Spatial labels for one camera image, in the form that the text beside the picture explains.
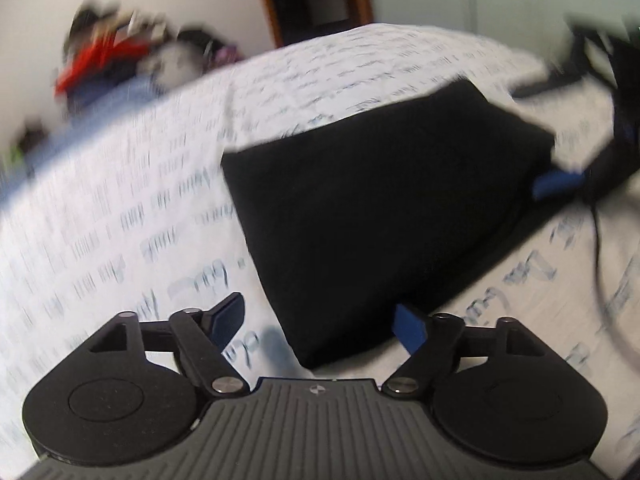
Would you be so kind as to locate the grey cloth bag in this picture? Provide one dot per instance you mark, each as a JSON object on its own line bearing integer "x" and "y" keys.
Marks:
{"x": 172, "y": 65}

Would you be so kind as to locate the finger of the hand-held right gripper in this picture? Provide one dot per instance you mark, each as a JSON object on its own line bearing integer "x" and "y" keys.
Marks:
{"x": 557, "y": 185}
{"x": 545, "y": 82}

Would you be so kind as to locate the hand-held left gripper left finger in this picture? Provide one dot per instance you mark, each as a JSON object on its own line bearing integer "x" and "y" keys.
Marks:
{"x": 227, "y": 316}

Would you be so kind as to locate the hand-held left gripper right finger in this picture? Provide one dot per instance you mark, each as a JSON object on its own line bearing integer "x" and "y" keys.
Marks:
{"x": 411, "y": 327}

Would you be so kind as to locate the white printed bedspread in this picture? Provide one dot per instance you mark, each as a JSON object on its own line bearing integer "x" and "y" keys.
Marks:
{"x": 150, "y": 185}

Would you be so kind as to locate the purple cloth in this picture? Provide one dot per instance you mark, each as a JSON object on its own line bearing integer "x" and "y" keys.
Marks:
{"x": 229, "y": 54}

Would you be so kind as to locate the black bag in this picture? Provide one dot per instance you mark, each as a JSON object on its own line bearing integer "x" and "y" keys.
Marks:
{"x": 197, "y": 37}

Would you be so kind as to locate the red knit sweater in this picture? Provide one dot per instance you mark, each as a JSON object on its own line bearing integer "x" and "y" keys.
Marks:
{"x": 100, "y": 60}

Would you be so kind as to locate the black pants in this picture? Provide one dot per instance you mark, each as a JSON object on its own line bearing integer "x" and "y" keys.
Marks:
{"x": 380, "y": 200}

